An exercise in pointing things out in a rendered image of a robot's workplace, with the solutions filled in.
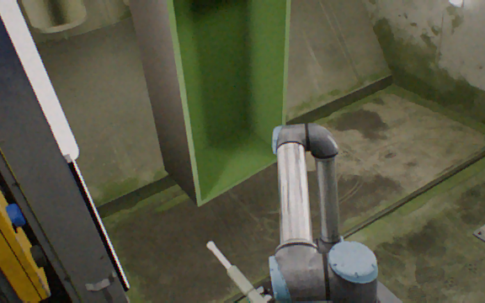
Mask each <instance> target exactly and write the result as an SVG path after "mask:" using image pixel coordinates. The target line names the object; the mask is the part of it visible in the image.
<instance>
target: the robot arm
mask: <svg viewBox="0 0 485 303"><path fill-rule="evenodd" d="M273 151H274V154H276V155H277V157H278V180H279V203H280V245H279V246H278V247H277V248H276V250H275V256H271V257H270V258H269V266H270V273H271V275H270V276H269V278H270V280H269V281H268V282H267V281H265V282H263V283H261V284H259V285H258V286H257V287H256V288H255V289H256V290H257V291H258V293H259V294H261V295H262V294H263V293H264V295H265V297H264V300H265V301H266V302H267V303H271V302H272V303H275V302H276V301H278V302H284V303H297V302H318V301H326V303H381V301H380V298H379V297H378V295H377V293H376V289H377V266H376V257H375V255H374V254H373V252H372V251H371V250H370V249H369V248H368V247H366V246H365V245H363V244H361V243H358V242H345V241H344V238H343V237H341V235H339V224H338V195H337V180H336V164H335V157H336V156H337V155H338V143H337V142H336V140H335V139H334V137H333V136H332V134H331V132H329V131H328V130H327V129H326V128H324V127H322V126H321V125H318V124H315V123H307V124H296V125H281V126H277V127H275V128H274V134H273ZM306 152H311V155H312V157H314V158H315V163H316V175H317V196H318V206H319V218H320V228H321V238H312V223H311V213H310V203H309V193H308V183H307V173H306ZM275 300H276V301H275Z"/></svg>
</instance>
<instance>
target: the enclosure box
mask: <svg viewBox="0 0 485 303"><path fill-rule="evenodd" d="M129 4H130V9H131V17H132V21H133V24H134V29H135V33H136V40H137V44H138V45H139V49H140V52H141V61H142V65H143V69H144V73H145V77H146V81H147V89H148V92H149V98H150V102H151V106H152V113H153V117H154V121H155V126H156V129H157V138H158V142H159V146H160V150H161V154H162V158H163V166H164V169H165V171H166V172H167V173H168V174H169V175H170V177H171V178H172V180H173V181H174V182H175V183H176V184H178V185H179V186H180V188H181V189H182V190H183V191H184V192H185V193H186V194H187V195H188V196H189V197H190V198H191V199H192V200H193V201H194V202H195V204H196V205H197V206H198V207H199V206H201V205H202V204H204V203H206V202H207V201H209V200H211V199H213V198H215V197H216V196H217V195H220V194H222V193H224V192H226V191H227V190H228V189H231V188H232V187H234V186H236V185H238V184H239V183H241V182H242V181H244V180H246V179H247V178H250V177H252V176H253V174H255V173H256V172H259V171H261V170H263V169H264V168H266V167H267V166H269V165H271V164H273V163H274V162H277V161H278V157H277V155H276V154H274V151H273V134H274V128H275V127H277V126H281V125H285V112H286V92H287V72H288V51H289V32H290V0H129Z"/></svg>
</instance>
